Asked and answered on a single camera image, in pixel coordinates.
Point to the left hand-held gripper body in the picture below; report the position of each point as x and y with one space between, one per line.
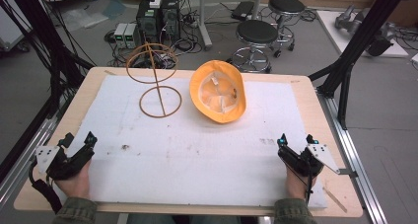
67 163

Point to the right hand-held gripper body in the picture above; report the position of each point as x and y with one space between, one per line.
304 161

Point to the person's left hand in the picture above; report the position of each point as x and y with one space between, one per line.
77 184

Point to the person's right hand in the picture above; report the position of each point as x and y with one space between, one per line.
297 184

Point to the thin wooden stick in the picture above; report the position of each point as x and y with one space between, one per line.
335 199

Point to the yellow bucket hat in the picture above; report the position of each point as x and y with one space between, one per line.
218 92

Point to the white foam mat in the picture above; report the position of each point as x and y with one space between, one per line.
197 164

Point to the grey power supply unit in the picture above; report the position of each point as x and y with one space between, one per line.
132 36
120 35

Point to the white platform board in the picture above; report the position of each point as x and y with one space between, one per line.
335 33

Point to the black round stool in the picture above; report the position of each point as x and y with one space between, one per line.
257 31
286 4

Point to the black computer tower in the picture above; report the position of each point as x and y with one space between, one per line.
170 18
148 23

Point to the grey table leg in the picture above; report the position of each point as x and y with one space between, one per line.
203 20

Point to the white box on tower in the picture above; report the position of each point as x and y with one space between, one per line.
155 1

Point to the aluminium rail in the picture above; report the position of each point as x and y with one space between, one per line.
29 145
351 151

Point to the black metal frame strut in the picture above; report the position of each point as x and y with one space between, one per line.
39 26
364 33

